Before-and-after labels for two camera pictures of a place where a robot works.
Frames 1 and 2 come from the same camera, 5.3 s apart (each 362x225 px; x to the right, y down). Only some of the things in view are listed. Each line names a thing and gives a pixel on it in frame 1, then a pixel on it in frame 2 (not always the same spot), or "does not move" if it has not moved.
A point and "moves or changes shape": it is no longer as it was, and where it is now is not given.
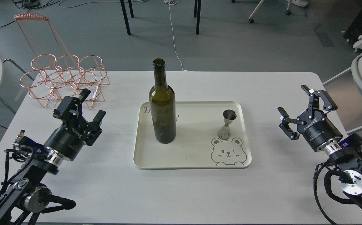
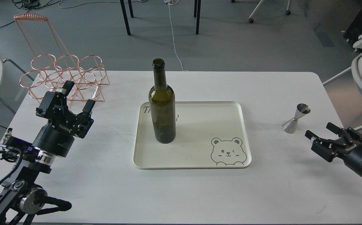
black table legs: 196,2 does not move
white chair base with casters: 288,12 does not move
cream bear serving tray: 196,146 does not move
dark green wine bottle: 162,107 does not move
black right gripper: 316,131 to 350,146
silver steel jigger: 224,133 moves or changes shape
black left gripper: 68,139 to 57,137
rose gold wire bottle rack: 56,74 does not move
